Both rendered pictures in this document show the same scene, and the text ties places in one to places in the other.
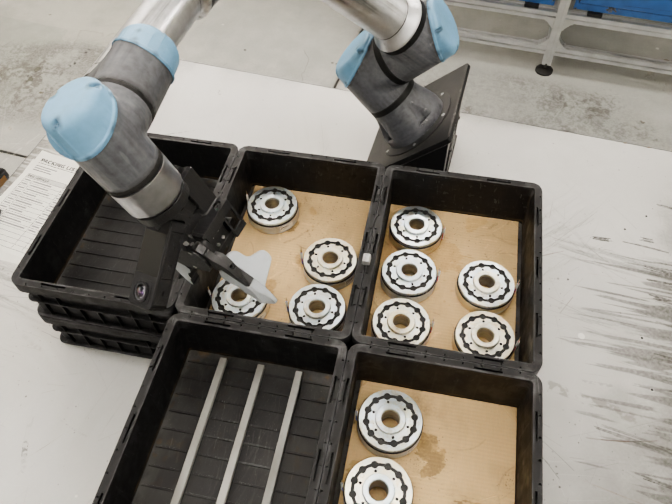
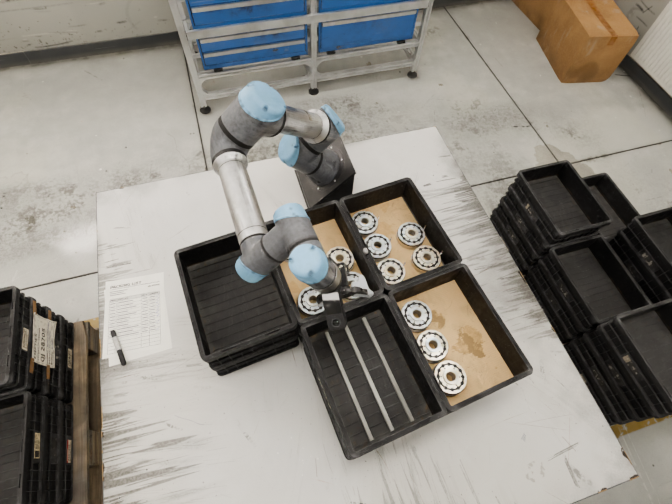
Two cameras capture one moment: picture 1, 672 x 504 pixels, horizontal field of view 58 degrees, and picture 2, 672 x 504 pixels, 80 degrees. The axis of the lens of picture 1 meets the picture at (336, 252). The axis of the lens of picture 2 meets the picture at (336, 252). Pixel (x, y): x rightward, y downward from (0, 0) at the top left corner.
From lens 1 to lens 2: 0.58 m
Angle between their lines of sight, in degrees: 22
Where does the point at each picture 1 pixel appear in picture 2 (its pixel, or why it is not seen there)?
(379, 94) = (310, 163)
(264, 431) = (368, 351)
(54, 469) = (270, 434)
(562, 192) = (398, 169)
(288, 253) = not seen: hidden behind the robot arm
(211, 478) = (362, 385)
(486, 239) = (394, 212)
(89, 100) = (319, 255)
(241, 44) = (120, 144)
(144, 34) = (295, 209)
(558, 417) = not seen: hidden behind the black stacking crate
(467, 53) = not seen: hidden behind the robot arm
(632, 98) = (365, 91)
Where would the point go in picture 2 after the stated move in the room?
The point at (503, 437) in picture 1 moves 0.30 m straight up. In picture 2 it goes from (457, 294) to (489, 253)
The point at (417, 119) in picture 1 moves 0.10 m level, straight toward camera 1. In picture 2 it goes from (331, 167) to (342, 186)
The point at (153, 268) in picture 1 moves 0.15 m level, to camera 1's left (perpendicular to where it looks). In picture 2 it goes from (337, 309) to (284, 344)
